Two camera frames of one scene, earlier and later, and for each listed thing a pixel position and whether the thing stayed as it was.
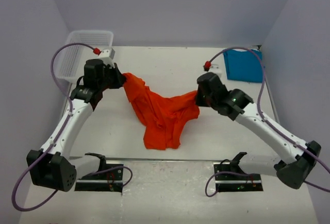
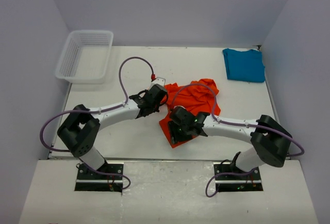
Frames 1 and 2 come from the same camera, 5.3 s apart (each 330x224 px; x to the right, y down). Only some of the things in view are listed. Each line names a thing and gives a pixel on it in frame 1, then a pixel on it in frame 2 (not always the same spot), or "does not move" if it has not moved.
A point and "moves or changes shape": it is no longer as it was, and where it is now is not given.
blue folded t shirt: (243, 66) does not move
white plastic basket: (70, 60) does not move
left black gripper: (119, 78) to (156, 108)
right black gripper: (199, 101) to (175, 137)
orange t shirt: (163, 117) moves or changes shape
